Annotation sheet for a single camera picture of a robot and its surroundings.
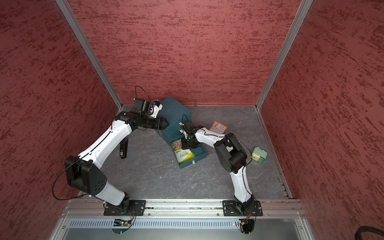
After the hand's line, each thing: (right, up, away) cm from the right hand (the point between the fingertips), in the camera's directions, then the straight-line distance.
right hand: (185, 149), depth 95 cm
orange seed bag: (+23, +14, +11) cm, 29 cm away
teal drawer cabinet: (-5, +24, -8) cm, 26 cm away
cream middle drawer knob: (+6, -6, -8) cm, 11 cm away
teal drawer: (+9, -1, -1) cm, 9 cm away
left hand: (-11, +16, -13) cm, 24 cm away
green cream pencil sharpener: (+45, -1, -9) cm, 46 cm away
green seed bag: (-2, -3, -3) cm, 4 cm away
